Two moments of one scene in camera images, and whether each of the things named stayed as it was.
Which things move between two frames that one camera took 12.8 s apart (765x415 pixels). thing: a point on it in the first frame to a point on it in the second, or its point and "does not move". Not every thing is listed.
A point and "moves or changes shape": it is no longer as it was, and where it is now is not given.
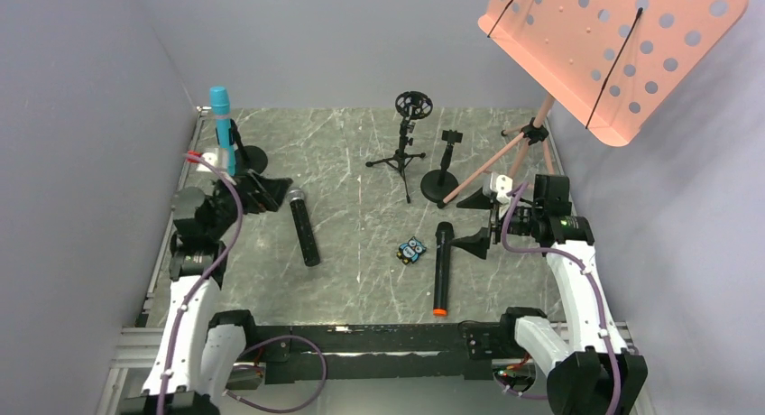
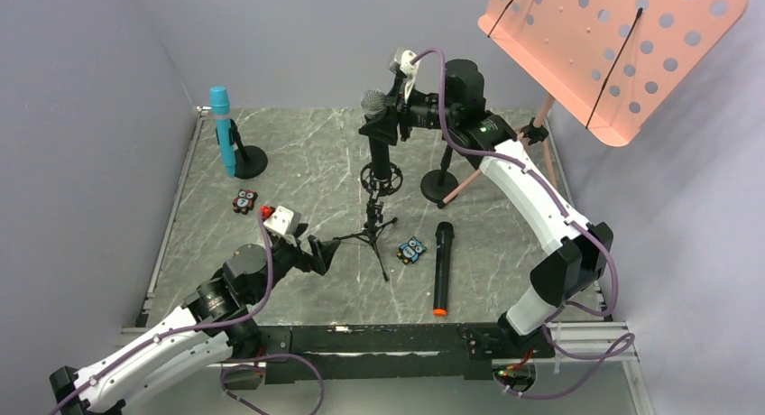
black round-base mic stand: [437, 184] does not move
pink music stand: [612, 52] does not move
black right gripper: [493, 221] to [394, 120]
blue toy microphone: [220, 102] does not move
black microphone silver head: [308, 244] moves or changes shape
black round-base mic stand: [246, 157] does not move
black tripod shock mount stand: [410, 106] moves or changes shape
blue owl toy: [409, 252] does not move
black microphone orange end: [445, 233] does not move
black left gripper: [247, 189] to [304, 253]
